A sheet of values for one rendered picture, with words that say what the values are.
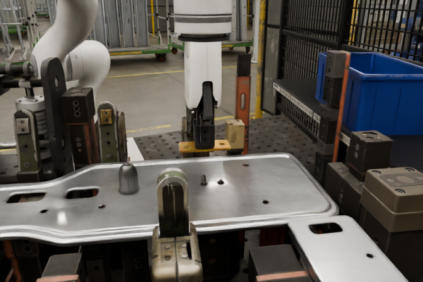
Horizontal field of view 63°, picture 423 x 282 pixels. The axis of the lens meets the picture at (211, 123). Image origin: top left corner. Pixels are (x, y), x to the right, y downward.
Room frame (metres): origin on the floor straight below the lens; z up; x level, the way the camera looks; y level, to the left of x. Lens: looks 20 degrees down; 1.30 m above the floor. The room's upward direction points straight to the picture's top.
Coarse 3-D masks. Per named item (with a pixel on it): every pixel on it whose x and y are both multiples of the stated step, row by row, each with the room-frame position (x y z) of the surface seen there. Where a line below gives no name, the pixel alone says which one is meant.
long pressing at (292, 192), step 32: (160, 160) 0.61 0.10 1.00; (192, 160) 0.61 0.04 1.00; (224, 160) 0.62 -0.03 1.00; (256, 160) 0.62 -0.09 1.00; (288, 160) 0.62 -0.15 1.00; (0, 192) 0.50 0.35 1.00; (32, 192) 0.50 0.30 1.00; (64, 192) 0.50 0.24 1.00; (192, 192) 0.50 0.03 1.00; (224, 192) 0.50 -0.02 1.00; (256, 192) 0.50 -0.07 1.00; (288, 192) 0.50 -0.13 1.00; (320, 192) 0.50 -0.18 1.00; (0, 224) 0.41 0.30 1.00; (32, 224) 0.41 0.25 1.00; (64, 224) 0.41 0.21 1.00; (96, 224) 0.41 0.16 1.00; (128, 224) 0.41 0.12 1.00; (224, 224) 0.42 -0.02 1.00; (256, 224) 0.42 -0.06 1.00
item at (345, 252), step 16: (288, 224) 0.41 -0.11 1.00; (304, 224) 0.41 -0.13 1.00; (352, 224) 0.41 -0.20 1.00; (304, 240) 0.38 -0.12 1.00; (320, 240) 0.38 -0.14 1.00; (336, 240) 0.38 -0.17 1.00; (352, 240) 0.38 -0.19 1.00; (368, 240) 0.38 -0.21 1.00; (304, 256) 0.35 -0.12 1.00; (320, 256) 0.35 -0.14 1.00; (336, 256) 0.35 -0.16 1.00; (352, 256) 0.35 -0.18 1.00; (384, 256) 0.35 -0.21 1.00; (320, 272) 0.32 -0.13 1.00; (336, 272) 0.32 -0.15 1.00; (352, 272) 0.32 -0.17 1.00; (368, 272) 0.32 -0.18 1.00; (384, 272) 0.32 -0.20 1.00; (400, 272) 0.32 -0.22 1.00
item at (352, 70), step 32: (320, 64) 0.95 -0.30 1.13; (352, 64) 0.97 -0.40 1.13; (384, 64) 0.91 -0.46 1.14; (320, 96) 0.92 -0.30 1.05; (352, 96) 0.72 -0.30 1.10; (384, 96) 0.68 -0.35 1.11; (416, 96) 0.68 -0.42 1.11; (352, 128) 0.69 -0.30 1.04; (384, 128) 0.68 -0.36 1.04; (416, 128) 0.68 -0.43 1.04
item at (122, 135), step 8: (120, 112) 0.71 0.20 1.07; (96, 120) 0.66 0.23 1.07; (120, 120) 0.67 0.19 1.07; (96, 128) 0.65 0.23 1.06; (120, 128) 0.66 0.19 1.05; (96, 136) 0.65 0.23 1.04; (120, 136) 0.65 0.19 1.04; (120, 144) 0.65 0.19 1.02; (120, 152) 0.65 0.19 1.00; (120, 160) 0.67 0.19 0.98; (128, 160) 0.71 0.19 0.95; (112, 248) 0.65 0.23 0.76; (120, 248) 0.65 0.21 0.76; (112, 256) 0.65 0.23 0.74; (120, 256) 0.65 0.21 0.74; (112, 264) 0.65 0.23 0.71; (120, 264) 0.65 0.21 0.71; (120, 272) 0.64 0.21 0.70
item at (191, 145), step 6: (180, 144) 0.53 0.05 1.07; (186, 144) 0.53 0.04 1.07; (192, 144) 0.53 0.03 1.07; (216, 144) 0.53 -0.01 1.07; (222, 144) 0.53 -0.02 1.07; (228, 144) 0.53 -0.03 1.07; (180, 150) 0.50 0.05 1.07; (186, 150) 0.50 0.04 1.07; (192, 150) 0.50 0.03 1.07; (198, 150) 0.50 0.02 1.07; (204, 150) 0.51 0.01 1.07; (210, 150) 0.51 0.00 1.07; (216, 150) 0.51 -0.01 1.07
